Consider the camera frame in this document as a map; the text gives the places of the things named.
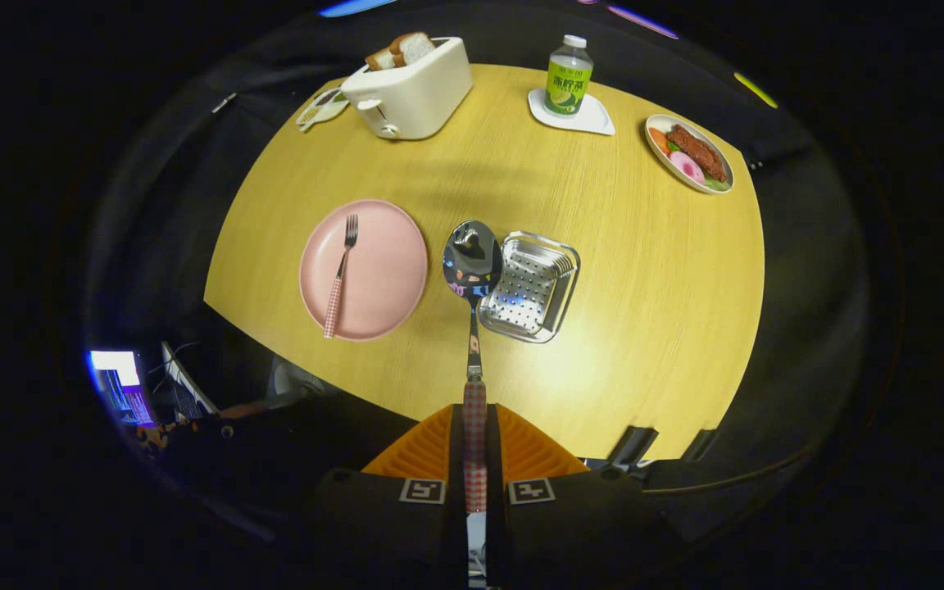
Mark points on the dark laptop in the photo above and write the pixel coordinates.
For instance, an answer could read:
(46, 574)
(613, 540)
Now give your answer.
(185, 381)

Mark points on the white toaster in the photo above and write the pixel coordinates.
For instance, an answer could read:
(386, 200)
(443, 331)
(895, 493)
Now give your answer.
(415, 94)

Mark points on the white food plate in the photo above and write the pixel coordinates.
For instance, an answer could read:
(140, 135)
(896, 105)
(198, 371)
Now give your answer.
(659, 160)

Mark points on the toast bread slice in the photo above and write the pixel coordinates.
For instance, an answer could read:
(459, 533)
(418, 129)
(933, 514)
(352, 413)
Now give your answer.
(415, 47)
(380, 59)

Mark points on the green tea bottle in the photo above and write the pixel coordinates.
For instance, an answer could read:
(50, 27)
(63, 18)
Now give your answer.
(568, 78)

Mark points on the black metal bar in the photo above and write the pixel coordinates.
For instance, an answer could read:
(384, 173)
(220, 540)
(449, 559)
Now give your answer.
(699, 444)
(632, 447)

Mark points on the metal drain basket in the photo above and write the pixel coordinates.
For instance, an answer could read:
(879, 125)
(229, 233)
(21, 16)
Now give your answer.
(529, 287)

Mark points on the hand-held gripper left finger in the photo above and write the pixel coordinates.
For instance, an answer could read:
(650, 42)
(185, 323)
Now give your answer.
(456, 459)

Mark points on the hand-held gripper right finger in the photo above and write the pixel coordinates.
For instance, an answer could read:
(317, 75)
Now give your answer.
(495, 459)

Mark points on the lit computer monitor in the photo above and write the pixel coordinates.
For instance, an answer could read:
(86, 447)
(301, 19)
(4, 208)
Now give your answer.
(115, 377)

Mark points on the brown meat piece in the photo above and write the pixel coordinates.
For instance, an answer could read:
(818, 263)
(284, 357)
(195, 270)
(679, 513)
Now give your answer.
(697, 152)

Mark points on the orange carrot piece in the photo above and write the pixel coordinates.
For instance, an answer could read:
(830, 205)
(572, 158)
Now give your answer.
(659, 139)

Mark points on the person's dark patterned clothing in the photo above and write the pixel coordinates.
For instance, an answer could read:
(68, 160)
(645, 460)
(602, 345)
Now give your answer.
(275, 459)

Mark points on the pink plate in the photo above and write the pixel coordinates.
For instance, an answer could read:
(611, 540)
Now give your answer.
(386, 270)

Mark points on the white clip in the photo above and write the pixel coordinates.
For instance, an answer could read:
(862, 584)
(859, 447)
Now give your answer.
(224, 103)

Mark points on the white divided condiment dish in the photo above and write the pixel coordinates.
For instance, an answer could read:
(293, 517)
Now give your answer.
(316, 111)

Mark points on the pink and white food slice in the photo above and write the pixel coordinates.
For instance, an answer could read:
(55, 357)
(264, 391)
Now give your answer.
(687, 168)

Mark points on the white coaster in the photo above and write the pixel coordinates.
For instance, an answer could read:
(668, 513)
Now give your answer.
(591, 121)

